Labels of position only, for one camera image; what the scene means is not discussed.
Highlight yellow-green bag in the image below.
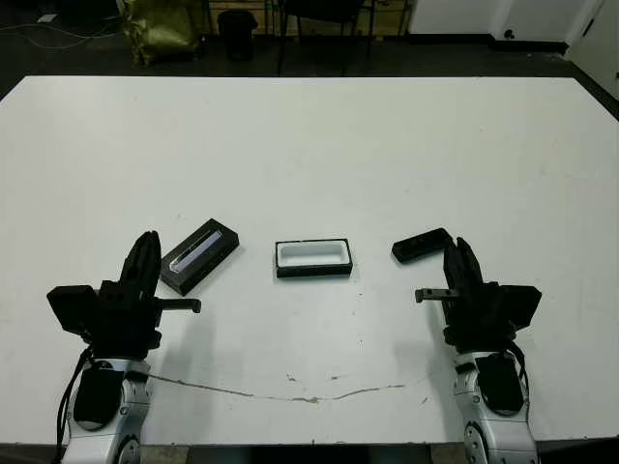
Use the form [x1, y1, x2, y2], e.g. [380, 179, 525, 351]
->
[121, 0, 202, 67]

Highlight black waste bin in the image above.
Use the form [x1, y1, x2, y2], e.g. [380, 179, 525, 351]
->
[217, 10, 258, 62]

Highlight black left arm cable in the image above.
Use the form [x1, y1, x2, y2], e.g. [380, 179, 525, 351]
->
[56, 347, 98, 464]

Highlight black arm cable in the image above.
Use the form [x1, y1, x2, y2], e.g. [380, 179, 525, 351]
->
[505, 340, 532, 405]
[56, 347, 98, 464]

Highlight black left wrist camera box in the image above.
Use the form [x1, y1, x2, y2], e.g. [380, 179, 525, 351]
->
[46, 285, 103, 335]

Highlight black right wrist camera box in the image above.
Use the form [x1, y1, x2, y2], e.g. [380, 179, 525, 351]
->
[497, 284, 542, 335]

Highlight slim black camera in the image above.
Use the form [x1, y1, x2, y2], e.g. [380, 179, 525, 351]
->
[391, 227, 454, 264]

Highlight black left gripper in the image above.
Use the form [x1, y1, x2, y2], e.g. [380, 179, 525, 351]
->
[89, 230, 202, 362]

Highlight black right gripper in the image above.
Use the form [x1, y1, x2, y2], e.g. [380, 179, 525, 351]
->
[415, 236, 516, 354]

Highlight white floor cable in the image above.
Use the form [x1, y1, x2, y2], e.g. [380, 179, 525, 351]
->
[0, 17, 123, 50]

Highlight black box with white insert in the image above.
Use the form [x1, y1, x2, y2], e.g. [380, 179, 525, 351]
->
[274, 237, 355, 280]

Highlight white door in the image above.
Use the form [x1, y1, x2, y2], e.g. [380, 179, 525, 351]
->
[564, 0, 619, 122]

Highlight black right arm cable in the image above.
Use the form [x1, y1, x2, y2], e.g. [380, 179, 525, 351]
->
[505, 340, 532, 405]

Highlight black office chair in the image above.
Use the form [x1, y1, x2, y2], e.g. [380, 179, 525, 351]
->
[277, 0, 376, 77]

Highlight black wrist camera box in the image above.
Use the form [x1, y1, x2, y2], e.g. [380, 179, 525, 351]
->
[497, 284, 542, 335]
[46, 285, 103, 335]

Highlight black box lid with print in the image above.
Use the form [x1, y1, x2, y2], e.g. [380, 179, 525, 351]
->
[159, 217, 241, 298]

